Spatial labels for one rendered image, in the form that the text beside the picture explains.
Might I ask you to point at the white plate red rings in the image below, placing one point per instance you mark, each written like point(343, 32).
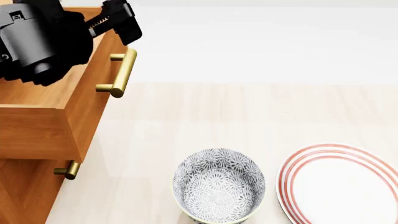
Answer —
point(339, 191)

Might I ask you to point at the wooden cabinet drawer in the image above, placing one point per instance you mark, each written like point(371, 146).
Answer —
point(40, 133)

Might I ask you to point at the wooden cabinet body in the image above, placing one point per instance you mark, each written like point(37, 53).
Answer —
point(28, 193)

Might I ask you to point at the grey floral patterned bowl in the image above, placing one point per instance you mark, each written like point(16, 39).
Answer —
point(217, 186)

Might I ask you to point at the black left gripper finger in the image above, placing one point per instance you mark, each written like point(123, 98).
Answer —
point(127, 23)

